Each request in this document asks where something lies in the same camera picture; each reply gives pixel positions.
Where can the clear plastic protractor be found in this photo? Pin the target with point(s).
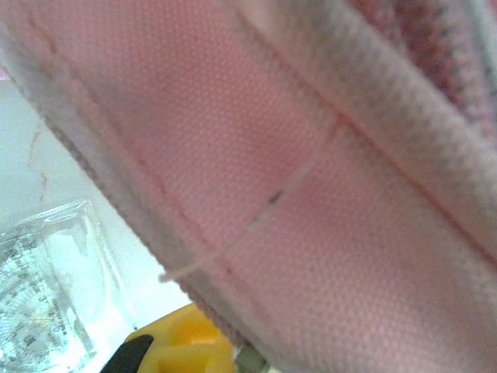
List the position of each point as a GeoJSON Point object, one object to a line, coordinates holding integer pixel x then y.
{"type": "Point", "coordinates": [35, 303]}

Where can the clear bag of rulers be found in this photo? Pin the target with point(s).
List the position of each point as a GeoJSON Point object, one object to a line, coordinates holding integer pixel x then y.
{"type": "Point", "coordinates": [89, 272]}

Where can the pink student backpack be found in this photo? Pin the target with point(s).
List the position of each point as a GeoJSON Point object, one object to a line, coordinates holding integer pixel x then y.
{"type": "Point", "coordinates": [272, 155]}

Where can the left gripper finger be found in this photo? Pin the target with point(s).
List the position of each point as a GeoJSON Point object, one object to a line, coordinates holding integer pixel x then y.
{"type": "Point", "coordinates": [186, 349]}

